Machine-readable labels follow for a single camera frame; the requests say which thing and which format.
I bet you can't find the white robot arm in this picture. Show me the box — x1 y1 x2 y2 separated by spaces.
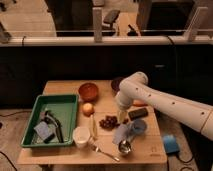
115 72 213 141

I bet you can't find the silver measuring cup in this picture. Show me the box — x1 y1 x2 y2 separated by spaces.
118 135 134 156

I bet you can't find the grey blue cloth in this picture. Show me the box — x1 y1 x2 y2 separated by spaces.
112 124 133 145

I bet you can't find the black office chair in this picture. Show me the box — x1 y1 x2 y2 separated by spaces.
102 10 120 36

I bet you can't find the dark purple grape bunch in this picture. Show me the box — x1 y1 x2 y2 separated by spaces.
99 116 120 130

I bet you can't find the green plastic tray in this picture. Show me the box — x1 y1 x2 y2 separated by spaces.
21 94 78 148

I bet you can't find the white plastic cup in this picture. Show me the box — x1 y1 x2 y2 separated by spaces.
72 126 90 148

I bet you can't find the silver fork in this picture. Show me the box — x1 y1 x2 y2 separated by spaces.
89 143 120 162

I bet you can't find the orange round fruit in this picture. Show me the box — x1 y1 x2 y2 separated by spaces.
82 103 94 117

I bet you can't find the blue measuring cup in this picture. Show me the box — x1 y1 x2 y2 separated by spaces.
132 119 147 135

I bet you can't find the blue sponge in tray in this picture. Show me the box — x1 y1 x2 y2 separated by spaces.
34 121 54 143

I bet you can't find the black tool in tray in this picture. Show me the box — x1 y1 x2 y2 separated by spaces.
44 110 64 143

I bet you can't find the red bowl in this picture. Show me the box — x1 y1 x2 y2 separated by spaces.
78 82 99 102

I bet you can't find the purple bowl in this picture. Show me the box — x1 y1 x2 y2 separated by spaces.
111 77 123 94

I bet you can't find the wooden table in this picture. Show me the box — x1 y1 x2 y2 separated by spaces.
16 79 168 167

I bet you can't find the orange carrot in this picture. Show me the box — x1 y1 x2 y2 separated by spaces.
133 100 147 107

